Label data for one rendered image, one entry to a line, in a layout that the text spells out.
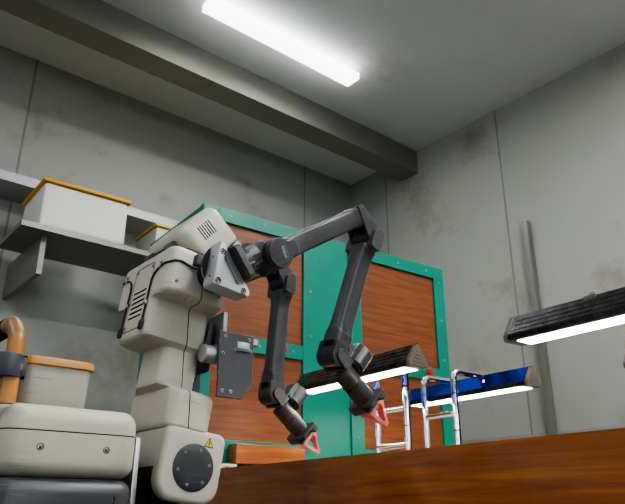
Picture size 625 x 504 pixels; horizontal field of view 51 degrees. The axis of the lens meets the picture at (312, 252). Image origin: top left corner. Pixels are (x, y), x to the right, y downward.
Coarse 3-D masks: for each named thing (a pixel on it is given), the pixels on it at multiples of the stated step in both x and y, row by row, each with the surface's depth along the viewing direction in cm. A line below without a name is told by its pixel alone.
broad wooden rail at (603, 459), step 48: (624, 432) 110; (240, 480) 205; (288, 480) 185; (336, 480) 168; (384, 480) 154; (432, 480) 142; (480, 480) 132; (528, 480) 123; (576, 480) 115; (624, 480) 109
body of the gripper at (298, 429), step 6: (294, 420) 208; (300, 420) 210; (288, 426) 209; (294, 426) 208; (300, 426) 209; (306, 426) 211; (312, 426) 209; (294, 432) 209; (300, 432) 209; (306, 432) 207; (288, 438) 213; (294, 438) 210; (300, 438) 208; (306, 438) 206
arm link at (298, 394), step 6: (294, 384) 214; (276, 390) 206; (282, 390) 207; (288, 390) 212; (294, 390) 213; (300, 390) 214; (276, 396) 205; (282, 396) 207; (288, 396) 212; (294, 396) 212; (300, 396) 213; (306, 396) 215; (282, 402) 206; (300, 402) 212
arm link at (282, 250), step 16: (352, 208) 190; (320, 224) 179; (336, 224) 183; (352, 224) 187; (368, 224) 190; (272, 240) 163; (288, 240) 167; (304, 240) 173; (320, 240) 177; (352, 240) 194; (272, 256) 161; (288, 256) 165; (256, 272) 169
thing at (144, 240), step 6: (150, 228) 416; (156, 228) 412; (162, 228) 415; (168, 228) 415; (144, 234) 424; (150, 234) 416; (156, 234) 410; (162, 234) 412; (138, 240) 432; (144, 240) 422; (150, 240) 414; (138, 246) 428; (144, 246) 420
